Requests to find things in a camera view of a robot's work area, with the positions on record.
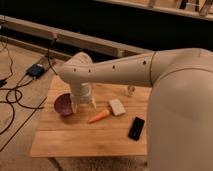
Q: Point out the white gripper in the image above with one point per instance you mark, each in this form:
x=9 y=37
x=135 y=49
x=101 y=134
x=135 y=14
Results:
x=81 y=94

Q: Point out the black eraser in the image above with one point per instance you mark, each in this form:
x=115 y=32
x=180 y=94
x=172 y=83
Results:
x=136 y=129

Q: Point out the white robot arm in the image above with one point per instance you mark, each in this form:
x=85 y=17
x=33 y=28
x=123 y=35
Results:
x=180 y=107

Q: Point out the white sponge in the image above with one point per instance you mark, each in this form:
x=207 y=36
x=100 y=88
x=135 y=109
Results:
x=117 y=107

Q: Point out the purple bowl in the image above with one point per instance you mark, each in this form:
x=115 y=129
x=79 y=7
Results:
x=62 y=105

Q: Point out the orange carrot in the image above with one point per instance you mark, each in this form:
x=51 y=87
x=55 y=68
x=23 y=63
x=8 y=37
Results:
x=103 y=114

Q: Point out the wooden table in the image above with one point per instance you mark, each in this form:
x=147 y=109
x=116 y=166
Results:
x=74 y=136

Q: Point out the small clear bottle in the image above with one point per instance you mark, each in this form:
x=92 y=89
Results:
x=130 y=90

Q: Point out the black power adapter box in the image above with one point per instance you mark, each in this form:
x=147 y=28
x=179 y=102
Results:
x=35 y=71

